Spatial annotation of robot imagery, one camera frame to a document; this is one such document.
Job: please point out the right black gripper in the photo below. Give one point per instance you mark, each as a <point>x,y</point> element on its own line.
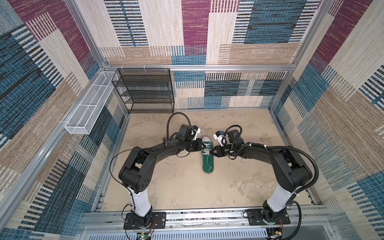
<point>218,150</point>

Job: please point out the green canvas sneaker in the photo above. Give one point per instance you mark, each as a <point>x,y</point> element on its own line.
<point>207,168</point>

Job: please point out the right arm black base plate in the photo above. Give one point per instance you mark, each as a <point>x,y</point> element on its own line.
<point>263,217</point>

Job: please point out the white shoelace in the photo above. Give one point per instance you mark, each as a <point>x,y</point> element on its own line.
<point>208,158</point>

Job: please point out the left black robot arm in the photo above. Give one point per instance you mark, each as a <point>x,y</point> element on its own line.
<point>137,171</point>

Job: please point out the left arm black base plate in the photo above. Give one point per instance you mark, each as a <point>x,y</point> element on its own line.
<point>135,222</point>

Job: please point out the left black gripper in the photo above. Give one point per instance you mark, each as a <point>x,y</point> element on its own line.
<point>197,142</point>

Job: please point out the black wire mesh shelf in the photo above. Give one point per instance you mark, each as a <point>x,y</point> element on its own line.
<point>145,90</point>

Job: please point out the white wire mesh basket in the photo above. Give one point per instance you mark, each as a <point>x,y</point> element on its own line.
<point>87,112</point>

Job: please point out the aluminium mounting rail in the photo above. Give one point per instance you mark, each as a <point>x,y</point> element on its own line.
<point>315,223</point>

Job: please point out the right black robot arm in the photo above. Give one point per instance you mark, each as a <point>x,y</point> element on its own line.
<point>291,171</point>

